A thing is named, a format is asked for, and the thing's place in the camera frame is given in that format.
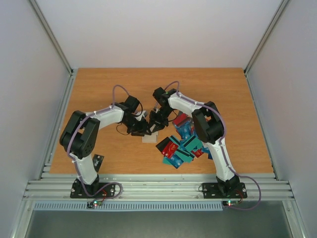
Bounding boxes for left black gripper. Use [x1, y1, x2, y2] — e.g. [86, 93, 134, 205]
[123, 116, 152, 136]

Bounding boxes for beige card holder wallet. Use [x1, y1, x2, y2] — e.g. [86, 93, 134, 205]
[142, 132, 158, 143]

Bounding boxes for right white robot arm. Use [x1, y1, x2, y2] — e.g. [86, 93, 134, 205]
[149, 87, 236, 197]

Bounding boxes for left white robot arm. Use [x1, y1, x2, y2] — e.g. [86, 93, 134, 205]
[59, 96, 150, 199]

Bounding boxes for black card under red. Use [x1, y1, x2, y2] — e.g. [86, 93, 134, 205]
[156, 137, 171, 153]

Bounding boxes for red VIP card left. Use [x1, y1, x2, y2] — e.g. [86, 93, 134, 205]
[162, 141, 178, 159]

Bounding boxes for red card top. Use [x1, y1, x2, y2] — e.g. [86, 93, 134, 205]
[172, 113, 191, 127]

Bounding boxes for blue card centre top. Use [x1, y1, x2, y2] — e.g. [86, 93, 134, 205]
[176, 124, 192, 140]

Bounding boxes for lone black VIP card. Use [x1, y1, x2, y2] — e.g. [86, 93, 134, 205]
[93, 154, 104, 173]

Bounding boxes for left small circuit board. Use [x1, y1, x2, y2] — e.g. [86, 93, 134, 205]
[87, 200, 103, 209]

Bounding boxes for small circuit board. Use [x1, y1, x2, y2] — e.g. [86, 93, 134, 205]
[222, 200, 240, 207]
[87, 200, 103, 209]

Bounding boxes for right small circuit board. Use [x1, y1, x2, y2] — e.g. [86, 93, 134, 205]
[222, 200, 240, 207]

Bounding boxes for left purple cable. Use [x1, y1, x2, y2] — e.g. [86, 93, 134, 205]
[66, 85, 123, 199]

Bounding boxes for purple cable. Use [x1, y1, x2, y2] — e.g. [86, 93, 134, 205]
[152, 80, 263, 211]
[66, 85, 123, 199]

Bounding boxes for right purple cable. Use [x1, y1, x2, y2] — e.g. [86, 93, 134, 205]
[152, 80, 263, 211]

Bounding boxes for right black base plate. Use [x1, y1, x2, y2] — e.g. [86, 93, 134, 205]
[199, 182, 248, 199]

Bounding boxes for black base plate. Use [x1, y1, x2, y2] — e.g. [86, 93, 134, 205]
[199, 182, 248, 199]
[70, 179, 115, 199]

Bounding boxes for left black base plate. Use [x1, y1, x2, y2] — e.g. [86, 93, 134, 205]
[70, 179, 115, 199]

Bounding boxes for grey slotted cable duct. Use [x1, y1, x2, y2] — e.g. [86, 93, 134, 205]
[33, 201, 223, 212]

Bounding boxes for left aluminium frame post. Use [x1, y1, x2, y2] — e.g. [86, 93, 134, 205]
[27, 0, 73, 76]

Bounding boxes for aluminium frame post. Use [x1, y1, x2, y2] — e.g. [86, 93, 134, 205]
[244, 0, 291, 76]
[27, 0, 73, 76]

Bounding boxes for right aluminium frame post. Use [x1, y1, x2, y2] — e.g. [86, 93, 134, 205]
[244, 0, 291, 76]

